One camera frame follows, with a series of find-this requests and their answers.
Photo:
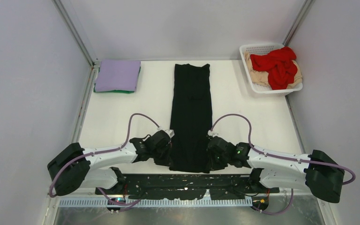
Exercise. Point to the aluminium frame post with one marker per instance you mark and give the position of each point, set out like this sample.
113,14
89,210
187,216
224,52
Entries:
71,19
303,12

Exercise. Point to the red t shirt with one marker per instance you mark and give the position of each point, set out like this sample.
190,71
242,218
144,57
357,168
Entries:
279,64

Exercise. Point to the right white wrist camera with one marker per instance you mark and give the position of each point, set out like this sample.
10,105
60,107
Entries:
212,133

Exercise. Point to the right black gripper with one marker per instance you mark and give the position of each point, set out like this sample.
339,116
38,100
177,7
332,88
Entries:
212,165

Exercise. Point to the left aluminium frame post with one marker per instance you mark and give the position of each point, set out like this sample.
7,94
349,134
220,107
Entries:
71,19

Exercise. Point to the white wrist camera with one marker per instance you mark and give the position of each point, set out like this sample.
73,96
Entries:
170,132
212,133

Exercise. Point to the right aluminium frame post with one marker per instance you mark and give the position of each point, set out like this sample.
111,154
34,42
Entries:
303,12

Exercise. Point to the beige t shirt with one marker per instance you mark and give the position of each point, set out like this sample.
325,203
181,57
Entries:
261,77

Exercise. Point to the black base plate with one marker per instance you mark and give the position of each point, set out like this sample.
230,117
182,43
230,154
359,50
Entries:
187,186

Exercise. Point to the black t shirt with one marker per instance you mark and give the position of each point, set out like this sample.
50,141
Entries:
191,118

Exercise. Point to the folded purple t shirt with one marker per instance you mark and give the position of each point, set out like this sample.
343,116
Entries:
118,76

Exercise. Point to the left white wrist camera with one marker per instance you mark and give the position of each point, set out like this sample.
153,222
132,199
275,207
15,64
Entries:
170,132

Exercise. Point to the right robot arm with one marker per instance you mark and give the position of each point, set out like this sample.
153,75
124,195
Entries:
316,172

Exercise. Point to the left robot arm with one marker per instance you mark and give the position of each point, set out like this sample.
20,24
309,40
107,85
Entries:
77,167

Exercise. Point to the white cable duct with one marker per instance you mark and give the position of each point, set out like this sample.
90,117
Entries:
88,202

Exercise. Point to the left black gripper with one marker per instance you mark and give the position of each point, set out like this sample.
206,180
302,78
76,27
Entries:
167,160

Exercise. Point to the white plastic basket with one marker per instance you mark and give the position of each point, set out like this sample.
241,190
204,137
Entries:
263,49

